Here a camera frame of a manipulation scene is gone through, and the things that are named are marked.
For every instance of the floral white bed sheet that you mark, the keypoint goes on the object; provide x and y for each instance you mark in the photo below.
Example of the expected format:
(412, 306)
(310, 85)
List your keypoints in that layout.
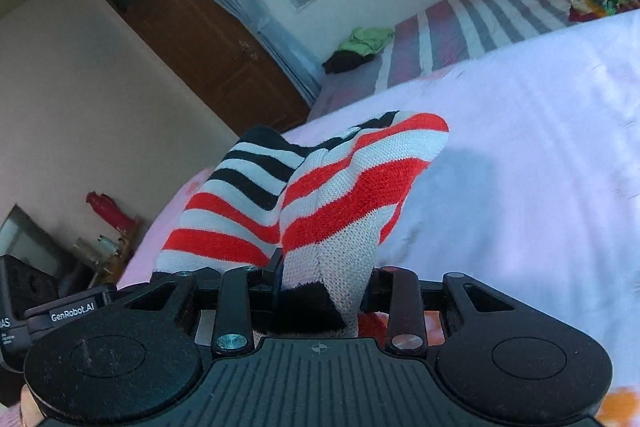
(537, 191)

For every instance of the striped far bed sheet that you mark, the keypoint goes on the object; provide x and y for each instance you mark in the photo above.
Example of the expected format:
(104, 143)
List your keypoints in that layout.
(446, 33)

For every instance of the striped knit sweater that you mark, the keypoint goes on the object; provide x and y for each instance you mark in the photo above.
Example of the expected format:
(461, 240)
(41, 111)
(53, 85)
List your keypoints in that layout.
(325, 209)

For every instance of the brown wooden door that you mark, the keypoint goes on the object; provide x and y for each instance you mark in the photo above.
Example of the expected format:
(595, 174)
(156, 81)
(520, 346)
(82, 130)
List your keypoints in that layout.
(219, 60)

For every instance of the black box on floor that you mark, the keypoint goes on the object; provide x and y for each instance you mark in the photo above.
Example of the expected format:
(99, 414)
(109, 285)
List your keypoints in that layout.
(33, 265)

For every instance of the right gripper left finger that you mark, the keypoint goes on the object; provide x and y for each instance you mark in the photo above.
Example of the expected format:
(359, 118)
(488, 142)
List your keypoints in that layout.
(246, 301)

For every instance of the red bottle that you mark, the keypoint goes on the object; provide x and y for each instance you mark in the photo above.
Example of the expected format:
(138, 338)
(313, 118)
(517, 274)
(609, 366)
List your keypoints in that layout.
(108, 211)

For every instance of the green and black clothes pile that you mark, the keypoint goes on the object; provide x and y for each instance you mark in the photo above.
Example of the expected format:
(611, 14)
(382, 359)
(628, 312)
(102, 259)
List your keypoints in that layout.
(361, 47)

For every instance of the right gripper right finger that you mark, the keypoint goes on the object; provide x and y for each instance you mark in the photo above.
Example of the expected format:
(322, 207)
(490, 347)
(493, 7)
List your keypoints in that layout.
(391, 311)

